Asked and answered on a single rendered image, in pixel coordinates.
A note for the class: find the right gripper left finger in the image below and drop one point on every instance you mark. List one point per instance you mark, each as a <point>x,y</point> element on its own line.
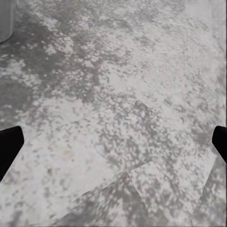
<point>11,141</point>

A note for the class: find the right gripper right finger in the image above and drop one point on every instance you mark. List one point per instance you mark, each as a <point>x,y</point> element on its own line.
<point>219,140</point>

